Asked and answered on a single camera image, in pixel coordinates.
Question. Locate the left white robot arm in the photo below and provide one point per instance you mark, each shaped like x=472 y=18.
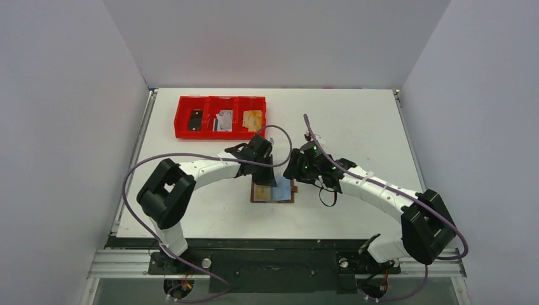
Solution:
x=165 y=196

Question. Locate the red right bin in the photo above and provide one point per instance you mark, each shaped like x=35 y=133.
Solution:
x=245 y=103

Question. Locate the black card holder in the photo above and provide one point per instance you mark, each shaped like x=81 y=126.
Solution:
x=195 y=120

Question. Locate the red bin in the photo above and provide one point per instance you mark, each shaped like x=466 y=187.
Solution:
x=216 y=104
x=245 y=103
x=185 y=105

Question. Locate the yellow card holder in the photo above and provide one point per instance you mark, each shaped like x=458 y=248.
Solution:
x=252 y=120

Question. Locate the white cards in bin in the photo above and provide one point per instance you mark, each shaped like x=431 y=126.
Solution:
x=217 y=125

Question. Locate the red middle bin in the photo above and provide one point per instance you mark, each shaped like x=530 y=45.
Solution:
x=216 y=104

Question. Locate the white VIP card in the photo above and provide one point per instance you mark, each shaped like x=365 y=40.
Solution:
x=226 y=117

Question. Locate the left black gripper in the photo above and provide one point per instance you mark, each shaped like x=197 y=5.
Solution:
x=268 y=179

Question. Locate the brown leather card holder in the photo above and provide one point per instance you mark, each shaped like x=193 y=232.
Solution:
x=283 y=193

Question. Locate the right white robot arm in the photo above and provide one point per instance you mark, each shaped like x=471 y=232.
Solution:
x=425 y=224

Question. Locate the beige signature card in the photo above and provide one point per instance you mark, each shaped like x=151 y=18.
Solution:
x=262 y=193

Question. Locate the red left bin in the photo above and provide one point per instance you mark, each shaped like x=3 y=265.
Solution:
x=185 y=105

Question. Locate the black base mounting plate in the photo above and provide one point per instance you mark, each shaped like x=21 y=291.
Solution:
x=353 y=266

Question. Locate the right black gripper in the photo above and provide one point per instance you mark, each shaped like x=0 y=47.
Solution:
x=292 y=167

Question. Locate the aluminium frame rail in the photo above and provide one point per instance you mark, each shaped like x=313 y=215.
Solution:
x=138 y=264

